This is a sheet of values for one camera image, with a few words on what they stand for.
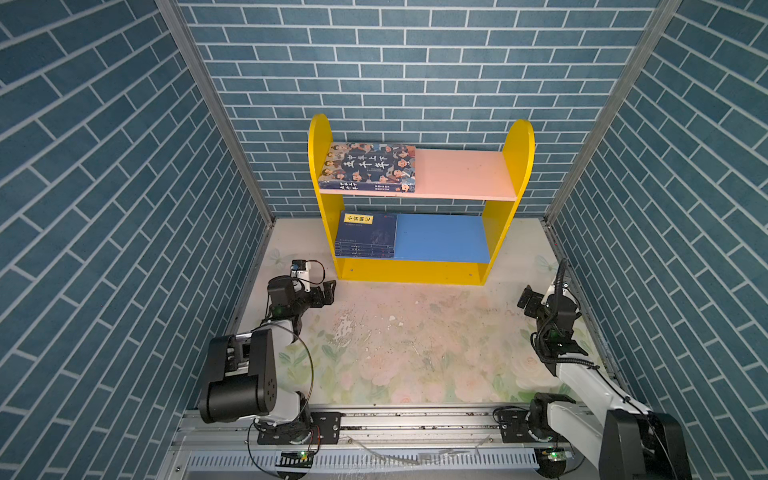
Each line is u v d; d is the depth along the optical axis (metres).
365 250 0.91
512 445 0.72
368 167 0.74
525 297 0.81
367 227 0.94
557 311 0.63
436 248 0.94
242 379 0.45
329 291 0.85
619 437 0.41
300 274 0.81
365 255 0.91
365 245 0.89
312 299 0.83
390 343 0.89
